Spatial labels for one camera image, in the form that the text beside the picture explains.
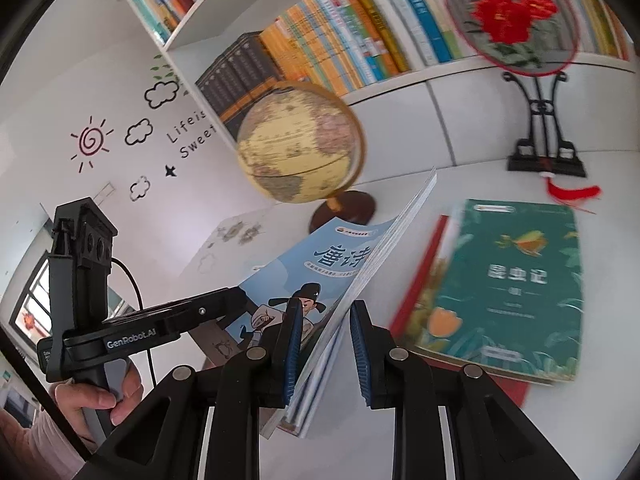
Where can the pile of thin books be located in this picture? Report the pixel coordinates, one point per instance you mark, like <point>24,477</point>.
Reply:
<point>305,410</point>

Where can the round embroidered flower fan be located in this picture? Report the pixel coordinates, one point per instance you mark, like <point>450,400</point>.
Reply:
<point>505,15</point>

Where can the cartoon wall decals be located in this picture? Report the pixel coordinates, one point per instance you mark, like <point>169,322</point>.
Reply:
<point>171,171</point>

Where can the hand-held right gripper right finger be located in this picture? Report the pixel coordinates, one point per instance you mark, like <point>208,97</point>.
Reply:
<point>361,355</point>

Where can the yellow globe on wooden base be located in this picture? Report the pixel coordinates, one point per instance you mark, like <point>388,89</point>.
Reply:
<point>285,145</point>

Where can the window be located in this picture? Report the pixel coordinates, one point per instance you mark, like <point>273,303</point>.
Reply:
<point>30,310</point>

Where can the row of dark hardcover volumes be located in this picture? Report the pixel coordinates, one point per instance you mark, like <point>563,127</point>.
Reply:
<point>235,80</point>

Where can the person's left hand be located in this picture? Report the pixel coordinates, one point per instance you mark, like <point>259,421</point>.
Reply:
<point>85,395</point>

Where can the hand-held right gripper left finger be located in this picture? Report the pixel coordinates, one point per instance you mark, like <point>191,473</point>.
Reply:
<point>292,355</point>

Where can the red tassel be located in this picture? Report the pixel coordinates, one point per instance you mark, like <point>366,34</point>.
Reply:
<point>570,194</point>

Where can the red book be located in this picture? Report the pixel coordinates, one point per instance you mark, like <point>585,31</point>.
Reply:
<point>417,280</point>

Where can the light blue poetry book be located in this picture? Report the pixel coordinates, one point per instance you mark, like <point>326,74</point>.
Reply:
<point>320,260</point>

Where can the white wall switch panel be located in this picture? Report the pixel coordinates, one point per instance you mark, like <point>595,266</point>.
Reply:
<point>106,192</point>

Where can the white bookshelf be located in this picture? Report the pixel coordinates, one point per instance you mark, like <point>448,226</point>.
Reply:
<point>400,120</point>

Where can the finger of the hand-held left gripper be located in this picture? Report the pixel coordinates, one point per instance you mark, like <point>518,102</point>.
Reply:
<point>200,310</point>

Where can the black ornate fan stand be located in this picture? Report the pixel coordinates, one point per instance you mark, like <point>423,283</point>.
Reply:
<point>545,165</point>

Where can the person's left forearm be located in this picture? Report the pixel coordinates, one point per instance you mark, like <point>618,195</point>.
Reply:
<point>35,440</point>

